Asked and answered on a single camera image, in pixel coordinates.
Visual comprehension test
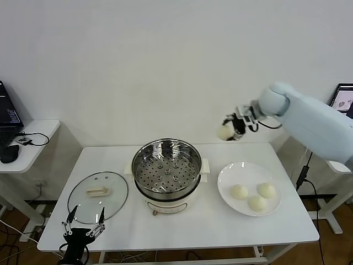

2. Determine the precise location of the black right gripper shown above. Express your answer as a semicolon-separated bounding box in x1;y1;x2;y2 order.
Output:
222;113;248;142

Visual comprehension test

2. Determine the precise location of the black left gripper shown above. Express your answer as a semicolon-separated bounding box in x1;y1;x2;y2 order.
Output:
61;205;106;262

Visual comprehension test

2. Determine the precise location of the grey laptop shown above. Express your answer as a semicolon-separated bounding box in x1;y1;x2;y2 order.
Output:
328;82;353;114

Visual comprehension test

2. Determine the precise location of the black hub cable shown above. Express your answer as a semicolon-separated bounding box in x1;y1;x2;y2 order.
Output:
16;131;50;147

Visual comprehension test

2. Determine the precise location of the white table frame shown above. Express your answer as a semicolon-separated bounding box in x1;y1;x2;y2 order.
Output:
56;244;303;265

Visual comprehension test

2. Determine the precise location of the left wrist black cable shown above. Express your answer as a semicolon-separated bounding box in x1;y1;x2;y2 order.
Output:
58;242;89;263

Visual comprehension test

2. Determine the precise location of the black computer mouse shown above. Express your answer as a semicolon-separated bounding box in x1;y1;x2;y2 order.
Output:
0;144;21;164

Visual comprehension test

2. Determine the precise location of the white round plate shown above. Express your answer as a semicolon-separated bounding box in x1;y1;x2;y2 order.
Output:
217;161;282;218

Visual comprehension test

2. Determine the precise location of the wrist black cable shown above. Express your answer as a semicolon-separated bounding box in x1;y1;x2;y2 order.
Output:
248;121;284;133
58;242;89;263

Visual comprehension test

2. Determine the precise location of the stainless steel steamer basket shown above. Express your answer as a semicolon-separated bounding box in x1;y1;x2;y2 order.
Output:
131;138;202;194

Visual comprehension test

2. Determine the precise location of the white floor cable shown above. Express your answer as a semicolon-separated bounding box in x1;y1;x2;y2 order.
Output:
0;219;39;244

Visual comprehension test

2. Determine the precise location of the white side desk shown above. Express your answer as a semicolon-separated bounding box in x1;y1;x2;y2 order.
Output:
314;159;353;235
0;119;61;235

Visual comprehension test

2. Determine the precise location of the glass lid with cream handle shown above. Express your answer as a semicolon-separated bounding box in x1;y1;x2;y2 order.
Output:
67;171;130;224

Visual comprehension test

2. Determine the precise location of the white coiled cable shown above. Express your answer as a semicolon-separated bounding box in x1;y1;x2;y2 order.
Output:
106;250;157;263

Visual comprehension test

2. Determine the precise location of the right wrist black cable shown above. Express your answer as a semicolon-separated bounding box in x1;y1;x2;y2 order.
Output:
248;121;284;133

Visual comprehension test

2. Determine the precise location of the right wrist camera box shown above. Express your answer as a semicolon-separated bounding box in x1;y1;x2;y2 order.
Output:
234;104;260;130

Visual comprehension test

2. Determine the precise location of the black laptop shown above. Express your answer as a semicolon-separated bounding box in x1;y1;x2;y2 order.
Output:
0;80;25;149

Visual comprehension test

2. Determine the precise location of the black cable with adapter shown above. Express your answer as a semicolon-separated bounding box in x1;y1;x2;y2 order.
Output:
296;151;327;265

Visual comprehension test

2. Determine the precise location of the white steamed baozi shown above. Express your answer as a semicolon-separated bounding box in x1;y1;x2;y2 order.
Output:
216;124;237;141
230;184;249;200
247;195;268;213
256;182;277;199

